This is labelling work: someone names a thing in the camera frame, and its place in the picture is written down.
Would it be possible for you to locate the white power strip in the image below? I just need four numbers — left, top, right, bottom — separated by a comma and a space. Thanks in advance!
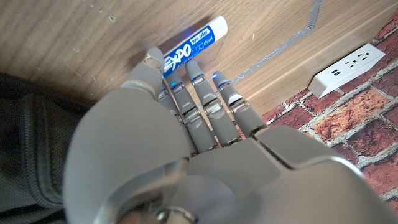
307, 42, 386, 99

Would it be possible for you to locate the blue white marker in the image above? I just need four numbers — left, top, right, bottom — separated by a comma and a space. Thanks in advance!
161, 15, 229, 78

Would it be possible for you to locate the black backpack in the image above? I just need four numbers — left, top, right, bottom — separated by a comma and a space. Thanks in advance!
0, 72, 91, 224

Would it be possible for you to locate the red brick print backdrop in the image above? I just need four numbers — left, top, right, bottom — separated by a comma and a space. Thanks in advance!
261, 9, 398, 215

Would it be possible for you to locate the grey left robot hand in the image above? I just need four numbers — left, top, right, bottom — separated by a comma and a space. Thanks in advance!
62, 46, 398, 224

